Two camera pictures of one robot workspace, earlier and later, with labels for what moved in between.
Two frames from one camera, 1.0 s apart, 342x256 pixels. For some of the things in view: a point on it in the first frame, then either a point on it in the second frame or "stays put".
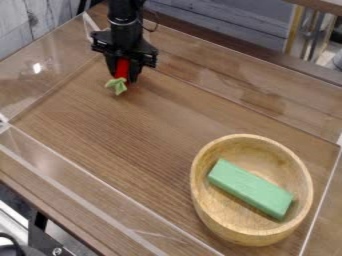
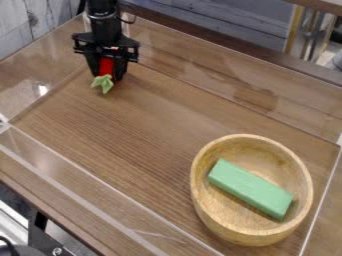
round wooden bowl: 227,217 stays put
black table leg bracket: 40,239 stays put
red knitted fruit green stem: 117,85 -> 105,70
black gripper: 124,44 -> 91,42
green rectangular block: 248,188 stays put
